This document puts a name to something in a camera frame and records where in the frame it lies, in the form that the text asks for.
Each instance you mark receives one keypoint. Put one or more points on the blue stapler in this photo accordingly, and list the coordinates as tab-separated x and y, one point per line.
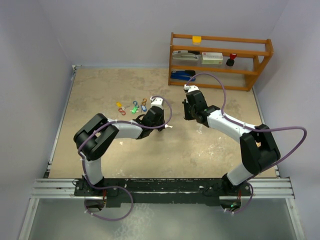
184	75

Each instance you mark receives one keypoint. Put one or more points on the orange S carabiner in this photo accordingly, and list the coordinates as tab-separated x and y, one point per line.
144	101

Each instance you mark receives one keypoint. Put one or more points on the yellow lid jar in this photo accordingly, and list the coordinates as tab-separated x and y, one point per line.
196	40

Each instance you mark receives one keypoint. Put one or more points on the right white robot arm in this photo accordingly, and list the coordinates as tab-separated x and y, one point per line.
257	145

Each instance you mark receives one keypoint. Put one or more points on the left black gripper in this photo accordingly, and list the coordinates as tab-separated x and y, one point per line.
162	121

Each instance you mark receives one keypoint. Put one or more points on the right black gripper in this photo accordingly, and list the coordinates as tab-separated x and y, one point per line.
187	117

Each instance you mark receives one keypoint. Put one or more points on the red S carabiner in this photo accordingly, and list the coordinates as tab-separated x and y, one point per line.
122	111

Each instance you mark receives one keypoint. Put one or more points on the wooden shelf rack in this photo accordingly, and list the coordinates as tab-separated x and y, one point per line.
200	54

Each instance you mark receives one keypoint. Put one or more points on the blue key tag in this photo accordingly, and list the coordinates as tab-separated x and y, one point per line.
143	108

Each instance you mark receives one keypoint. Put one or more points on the grey stapler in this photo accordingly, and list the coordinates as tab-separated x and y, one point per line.
185	55

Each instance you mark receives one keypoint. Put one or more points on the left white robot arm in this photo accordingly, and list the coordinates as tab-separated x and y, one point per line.
95	137

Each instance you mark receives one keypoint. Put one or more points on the white cardboard box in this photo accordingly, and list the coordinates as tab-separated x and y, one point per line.
212	58

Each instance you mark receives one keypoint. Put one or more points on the green key tag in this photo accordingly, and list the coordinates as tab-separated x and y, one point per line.
134	110

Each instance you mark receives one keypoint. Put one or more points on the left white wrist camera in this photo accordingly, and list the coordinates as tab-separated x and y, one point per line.
157	102

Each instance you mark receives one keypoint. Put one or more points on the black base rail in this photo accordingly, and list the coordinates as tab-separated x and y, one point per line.
207	191

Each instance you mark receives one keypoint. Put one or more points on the red black stamp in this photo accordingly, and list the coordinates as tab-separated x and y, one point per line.
231	61

